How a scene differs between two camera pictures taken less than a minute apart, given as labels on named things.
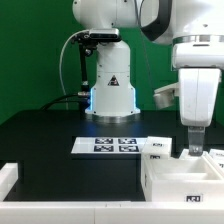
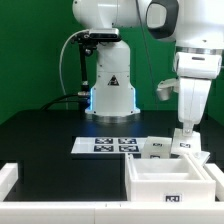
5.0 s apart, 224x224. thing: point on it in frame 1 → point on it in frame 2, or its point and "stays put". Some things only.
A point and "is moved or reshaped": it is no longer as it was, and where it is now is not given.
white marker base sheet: (109, 145) stays put
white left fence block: (8, 177) stays put
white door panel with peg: (217, 157) → (201, 156)
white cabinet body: (185, 178) is moved or reshaped
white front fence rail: (111, 212) stays put
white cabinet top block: (157, 148) stays put
